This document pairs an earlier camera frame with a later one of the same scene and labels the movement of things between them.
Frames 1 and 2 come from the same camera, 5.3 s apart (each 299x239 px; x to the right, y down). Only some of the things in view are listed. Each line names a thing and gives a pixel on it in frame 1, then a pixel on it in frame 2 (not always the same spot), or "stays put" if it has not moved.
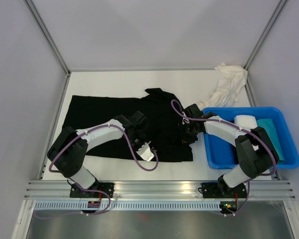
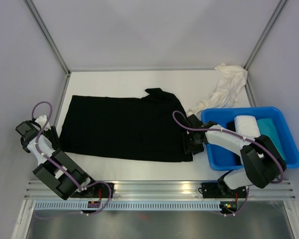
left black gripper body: [137, 140] → [53, 136]
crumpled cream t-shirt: [228, 87] stays put
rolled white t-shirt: [245, 121] stays put
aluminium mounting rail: [155, 190] stays put
